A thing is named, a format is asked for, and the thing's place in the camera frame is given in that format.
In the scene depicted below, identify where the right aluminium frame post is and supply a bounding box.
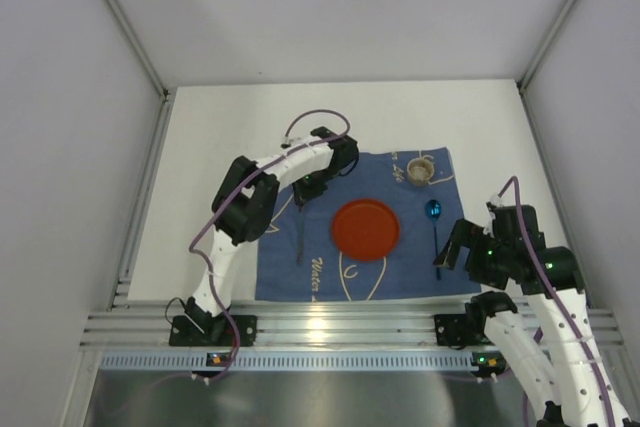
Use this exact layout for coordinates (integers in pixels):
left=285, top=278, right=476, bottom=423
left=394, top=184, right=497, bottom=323
left=516, top=0, right=581, bottom=94

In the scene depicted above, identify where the blue metallic spoon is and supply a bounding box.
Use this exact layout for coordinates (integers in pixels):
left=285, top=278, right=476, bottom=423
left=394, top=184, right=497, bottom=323
left=425, top=199, right=442, bottom=255

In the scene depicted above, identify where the red round plate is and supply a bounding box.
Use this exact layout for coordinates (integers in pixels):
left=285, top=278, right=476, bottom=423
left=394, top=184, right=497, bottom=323
left=330, top=198, right=400, bottom=262

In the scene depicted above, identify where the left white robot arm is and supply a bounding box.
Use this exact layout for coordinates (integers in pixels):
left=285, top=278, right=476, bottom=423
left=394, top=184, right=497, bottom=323
left=184, top=126, right=359, bottom=329

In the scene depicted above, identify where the left aluminium frame post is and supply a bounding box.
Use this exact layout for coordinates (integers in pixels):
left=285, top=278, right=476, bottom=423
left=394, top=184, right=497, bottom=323
left=103, top=0, right=169, bottom=100

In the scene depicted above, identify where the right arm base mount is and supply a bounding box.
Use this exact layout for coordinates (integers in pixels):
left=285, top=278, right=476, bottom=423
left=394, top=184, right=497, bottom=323
left=434, top=291, right=511, bottom=350

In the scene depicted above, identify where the pink metallic fork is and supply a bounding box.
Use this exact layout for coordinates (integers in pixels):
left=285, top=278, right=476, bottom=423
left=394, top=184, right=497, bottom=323
left=296, top=207, right=305, bottom=265

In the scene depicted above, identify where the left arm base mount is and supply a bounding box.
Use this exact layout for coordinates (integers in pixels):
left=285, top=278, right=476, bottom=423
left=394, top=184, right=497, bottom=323
left=169, top=298, right=258, bottom=347

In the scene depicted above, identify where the aluminium mounting rail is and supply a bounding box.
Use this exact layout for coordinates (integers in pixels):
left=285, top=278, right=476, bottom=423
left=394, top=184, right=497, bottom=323
left=79, top=299, right=624, bottom=348

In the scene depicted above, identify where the perforated cable duct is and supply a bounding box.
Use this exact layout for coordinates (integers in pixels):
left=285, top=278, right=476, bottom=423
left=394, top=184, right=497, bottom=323
left=100, top=349, right=478, bottom=372

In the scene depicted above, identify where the speckled ceramic cup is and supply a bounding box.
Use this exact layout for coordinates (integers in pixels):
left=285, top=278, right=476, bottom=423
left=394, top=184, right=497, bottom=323
left=406, top=157, right=435, bottom=187

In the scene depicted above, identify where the aluminium frame post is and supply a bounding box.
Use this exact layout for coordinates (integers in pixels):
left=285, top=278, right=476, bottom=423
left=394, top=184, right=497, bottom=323
left=103, top=0, right=169, bottom=100
left=516, top=0, right=581, bottom=94

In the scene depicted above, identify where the blue embroidered cloth placemat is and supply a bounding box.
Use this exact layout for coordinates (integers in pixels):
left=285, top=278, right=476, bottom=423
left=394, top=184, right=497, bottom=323
left=255, top=148, right=480, bottom=302

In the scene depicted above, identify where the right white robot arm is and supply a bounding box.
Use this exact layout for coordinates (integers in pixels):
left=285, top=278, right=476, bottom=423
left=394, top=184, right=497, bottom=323
left=434, top=205, right=636, bottom=426

